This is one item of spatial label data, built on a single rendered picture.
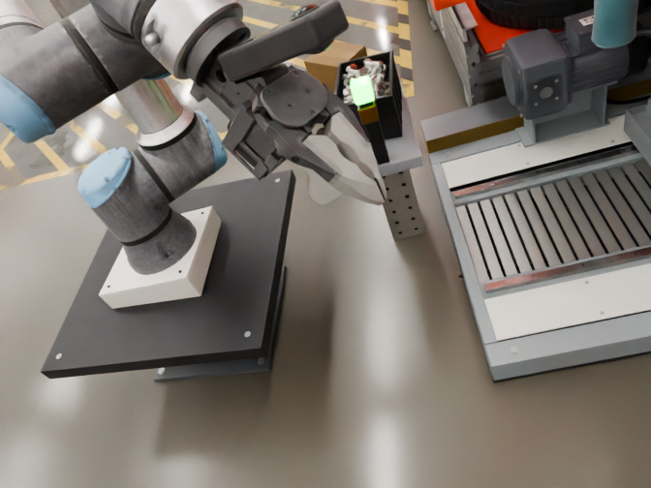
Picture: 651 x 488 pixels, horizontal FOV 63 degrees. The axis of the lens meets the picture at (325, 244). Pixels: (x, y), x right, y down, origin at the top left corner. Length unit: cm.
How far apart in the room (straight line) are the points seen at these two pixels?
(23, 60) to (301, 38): 32
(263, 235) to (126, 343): 43
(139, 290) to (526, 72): 113
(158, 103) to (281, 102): 79
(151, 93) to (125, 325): 58
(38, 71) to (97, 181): 68
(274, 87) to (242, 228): 101
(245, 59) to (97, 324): 112
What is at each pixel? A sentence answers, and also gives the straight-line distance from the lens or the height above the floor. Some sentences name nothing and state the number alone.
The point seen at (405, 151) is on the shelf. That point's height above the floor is 45.
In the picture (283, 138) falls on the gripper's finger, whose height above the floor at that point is 97.
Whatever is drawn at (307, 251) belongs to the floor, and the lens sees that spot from 175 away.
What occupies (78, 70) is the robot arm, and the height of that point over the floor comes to 102.
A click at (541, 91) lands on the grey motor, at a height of 32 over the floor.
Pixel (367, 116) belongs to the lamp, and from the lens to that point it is 114.
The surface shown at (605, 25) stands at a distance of 139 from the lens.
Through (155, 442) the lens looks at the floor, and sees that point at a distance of 161.
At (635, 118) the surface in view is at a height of 17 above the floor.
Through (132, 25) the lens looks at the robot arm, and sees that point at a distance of 54.
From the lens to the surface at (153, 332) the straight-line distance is 138.
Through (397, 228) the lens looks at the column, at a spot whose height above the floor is 5.
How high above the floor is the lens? 122
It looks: 44 degrees down
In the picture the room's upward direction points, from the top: 25 degrees counter-clockwise
